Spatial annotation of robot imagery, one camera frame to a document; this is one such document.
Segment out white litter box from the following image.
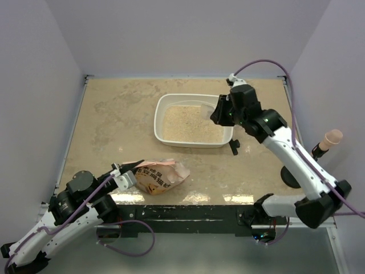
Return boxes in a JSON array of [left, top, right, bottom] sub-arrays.
[[154, 94, 233, 148]]

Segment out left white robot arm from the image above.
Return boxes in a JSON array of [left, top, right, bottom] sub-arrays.
[[1, 161, 142, 273]]

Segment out black scoop stand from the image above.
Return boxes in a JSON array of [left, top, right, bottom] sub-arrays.
[[280, 166, 301, 189]]

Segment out orange cat litter bag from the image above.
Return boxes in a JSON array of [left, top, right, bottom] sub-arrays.
[[135, 159, 190, 195]]

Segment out black bag clip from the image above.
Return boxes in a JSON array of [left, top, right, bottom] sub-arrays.
[[229, 139, 241, 156]]

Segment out beige litter scoop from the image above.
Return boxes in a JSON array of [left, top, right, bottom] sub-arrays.
[[311, 129, 343, 160]]

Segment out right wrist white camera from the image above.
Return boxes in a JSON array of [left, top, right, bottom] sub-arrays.
[[226, 74, 249, 94]]

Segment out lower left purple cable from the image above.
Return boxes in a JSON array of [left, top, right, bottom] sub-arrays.
[[96, 219, 156, 257]]

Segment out clear plastic litter scoop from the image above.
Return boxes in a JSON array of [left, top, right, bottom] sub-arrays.
[[200, 104, 215, 120]]

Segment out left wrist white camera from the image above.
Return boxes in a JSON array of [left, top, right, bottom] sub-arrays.
[[110, 163, 137, 191]]

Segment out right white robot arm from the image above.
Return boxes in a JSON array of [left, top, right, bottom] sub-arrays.
[[210, 82, 351, 229]]

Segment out wrist white camera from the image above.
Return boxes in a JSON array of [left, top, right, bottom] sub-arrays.
[[110, 163, 137, 191], [226, 74, 249, 94]]

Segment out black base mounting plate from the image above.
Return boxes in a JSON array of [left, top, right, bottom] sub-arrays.
[[94, 204, 289, 238]]

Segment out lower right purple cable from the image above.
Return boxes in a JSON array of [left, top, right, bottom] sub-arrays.
[[256, 216, 290, 245]]

